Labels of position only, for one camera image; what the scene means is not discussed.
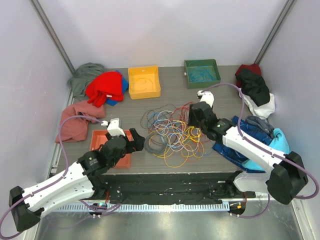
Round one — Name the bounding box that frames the blue striped cloth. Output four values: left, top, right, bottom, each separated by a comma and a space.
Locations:
212, 119, 273, 173

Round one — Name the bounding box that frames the aluminium corner post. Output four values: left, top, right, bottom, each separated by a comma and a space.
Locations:
254, 0, 297, 65
29, 0, 75, 74

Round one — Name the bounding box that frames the left aluminium corner post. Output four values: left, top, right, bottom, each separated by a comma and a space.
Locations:
29, 0, 75, 74

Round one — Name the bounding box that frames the blue cloth under red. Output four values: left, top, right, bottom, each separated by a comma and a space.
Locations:
105, 70, 129, 106

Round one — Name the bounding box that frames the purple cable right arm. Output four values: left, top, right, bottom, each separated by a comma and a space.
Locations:
199, 82, 319, 219

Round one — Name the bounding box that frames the light blue cloth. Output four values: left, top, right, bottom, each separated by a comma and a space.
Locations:
242, 128, 291, 172

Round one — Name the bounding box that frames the grey coiled cable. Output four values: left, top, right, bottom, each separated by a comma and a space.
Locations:
144, 131, 171, 155

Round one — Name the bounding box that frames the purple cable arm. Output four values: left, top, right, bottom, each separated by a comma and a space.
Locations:
199, 82, 319, 219
0, 115, 126, 238

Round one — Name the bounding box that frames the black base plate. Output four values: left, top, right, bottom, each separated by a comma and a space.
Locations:
84, 171, 256, 205

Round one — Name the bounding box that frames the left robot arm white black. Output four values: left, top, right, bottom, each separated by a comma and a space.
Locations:
9, 128, 145, 232

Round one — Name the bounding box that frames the dark red cloth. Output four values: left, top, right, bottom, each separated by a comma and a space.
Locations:
235, 63, 262, 77

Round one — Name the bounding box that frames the grey blue cloth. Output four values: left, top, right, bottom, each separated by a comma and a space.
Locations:
245, 116, 275, 138

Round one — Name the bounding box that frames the slotted cable duct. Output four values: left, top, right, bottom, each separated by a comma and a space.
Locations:
53, 201, 230, 213

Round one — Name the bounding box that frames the orange plastic bin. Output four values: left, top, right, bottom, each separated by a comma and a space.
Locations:
89, 130, 132, 169

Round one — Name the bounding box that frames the brown cable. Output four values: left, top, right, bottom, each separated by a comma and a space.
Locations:
139, 102, 181, 133

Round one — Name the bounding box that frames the green plastic bin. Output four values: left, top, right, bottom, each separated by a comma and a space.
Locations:
184, 59, 221, 89

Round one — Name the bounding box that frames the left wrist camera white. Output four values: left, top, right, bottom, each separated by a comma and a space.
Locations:
101, 118, 125, 137

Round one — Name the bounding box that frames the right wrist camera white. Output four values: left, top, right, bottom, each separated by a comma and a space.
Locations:
197, 90, 215, 108

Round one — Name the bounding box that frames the black cloth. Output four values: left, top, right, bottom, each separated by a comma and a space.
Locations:
236, 68, 271, 107

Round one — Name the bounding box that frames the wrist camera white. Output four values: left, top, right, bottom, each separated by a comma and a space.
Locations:
101, 118, 125, 137
197, 90, 215, 108

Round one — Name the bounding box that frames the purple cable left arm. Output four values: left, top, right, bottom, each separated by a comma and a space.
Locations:
0, 115, 126, 238

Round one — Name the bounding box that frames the yellow cable in bin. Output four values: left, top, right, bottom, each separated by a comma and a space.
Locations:
131, 77, 157, 93

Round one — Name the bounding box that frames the white cable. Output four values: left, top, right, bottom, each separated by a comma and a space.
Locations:
153, 122, 196, 151

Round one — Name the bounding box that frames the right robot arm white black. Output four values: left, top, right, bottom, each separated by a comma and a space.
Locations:
188, 101, 309, 205

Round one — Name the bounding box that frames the pink cloth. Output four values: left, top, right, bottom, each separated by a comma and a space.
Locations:
60, 100, 106, 142

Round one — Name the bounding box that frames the red cable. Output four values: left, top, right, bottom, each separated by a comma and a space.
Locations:
169, 100, 196, 121

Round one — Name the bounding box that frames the yellow plastic bin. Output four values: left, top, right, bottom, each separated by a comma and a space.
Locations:
128, 65, 161, 100

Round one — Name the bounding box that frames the right aluminium corner post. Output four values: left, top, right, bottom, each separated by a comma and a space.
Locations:
254, 0, 297, 65

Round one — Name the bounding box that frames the white cloth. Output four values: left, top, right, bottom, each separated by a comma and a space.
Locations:
240, 87, 276, 120

